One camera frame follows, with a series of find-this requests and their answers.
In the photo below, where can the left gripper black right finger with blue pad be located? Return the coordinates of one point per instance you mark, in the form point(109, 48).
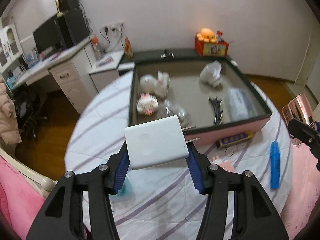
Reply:
point(255, 216)

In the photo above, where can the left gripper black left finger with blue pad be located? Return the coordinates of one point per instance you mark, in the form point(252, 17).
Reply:
point(60, 217)

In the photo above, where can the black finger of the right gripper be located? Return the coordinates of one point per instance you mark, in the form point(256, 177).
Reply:
point(307, 135)

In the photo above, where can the rose gold shiny cylinder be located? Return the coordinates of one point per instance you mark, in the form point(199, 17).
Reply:
point(299, 108)

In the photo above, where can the pink purple brick figure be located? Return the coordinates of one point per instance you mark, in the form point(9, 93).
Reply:
point(226, 165)

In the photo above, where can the teal toy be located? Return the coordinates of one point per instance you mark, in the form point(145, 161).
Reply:
point(126, 193)

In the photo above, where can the white plug night light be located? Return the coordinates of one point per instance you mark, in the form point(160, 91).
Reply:
point(211, 74)

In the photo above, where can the white power adapter block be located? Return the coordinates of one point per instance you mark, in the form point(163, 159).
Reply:
point(155, 143)

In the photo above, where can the pink white brick chick figure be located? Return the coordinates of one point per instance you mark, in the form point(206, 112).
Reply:
point(147, 104)

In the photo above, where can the white round-head figurine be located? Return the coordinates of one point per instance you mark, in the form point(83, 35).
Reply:
point(157, 86)

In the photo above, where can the pink bedding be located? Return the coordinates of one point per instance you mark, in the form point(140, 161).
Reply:
point(20, 199)

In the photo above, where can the clear plastic packaged item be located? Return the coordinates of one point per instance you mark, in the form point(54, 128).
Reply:
point(239, 105)

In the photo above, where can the blue yellow flat box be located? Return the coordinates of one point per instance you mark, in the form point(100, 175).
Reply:
point(234, 139)

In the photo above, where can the black metal hair clip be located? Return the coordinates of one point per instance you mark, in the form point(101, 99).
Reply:
point(218, 112)

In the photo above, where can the pink box with dark rim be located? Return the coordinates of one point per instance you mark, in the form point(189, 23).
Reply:
point(187, 90)

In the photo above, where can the red toy storage box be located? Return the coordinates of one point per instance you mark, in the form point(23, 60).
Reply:
point(203, 48)

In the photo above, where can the clear glass bottle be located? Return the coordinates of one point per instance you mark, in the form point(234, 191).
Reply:
point(170, 108)

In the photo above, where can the orange octopus plush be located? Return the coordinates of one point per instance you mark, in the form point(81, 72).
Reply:
point(206, 35)

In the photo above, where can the white desk with drawers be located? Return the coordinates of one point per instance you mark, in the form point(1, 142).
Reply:
point(70, 70)

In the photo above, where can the white low side cabinet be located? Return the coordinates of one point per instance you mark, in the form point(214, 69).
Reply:
point(112, 66)

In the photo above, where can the white glass door cabinet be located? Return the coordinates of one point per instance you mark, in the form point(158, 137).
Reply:
point(11, 49)

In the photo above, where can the orange capped bottle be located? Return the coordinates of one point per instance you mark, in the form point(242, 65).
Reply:
point(98, 50)

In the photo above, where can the black computer monitor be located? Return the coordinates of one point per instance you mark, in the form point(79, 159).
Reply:
point(49, 36)

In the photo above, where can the black computer tower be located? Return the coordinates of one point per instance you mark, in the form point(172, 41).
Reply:
point(72, 28)

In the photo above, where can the small black speaker box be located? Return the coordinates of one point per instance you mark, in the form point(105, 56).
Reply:
point(67, 5)

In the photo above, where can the white wall power strip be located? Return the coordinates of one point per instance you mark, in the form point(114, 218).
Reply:
point(118, 25)

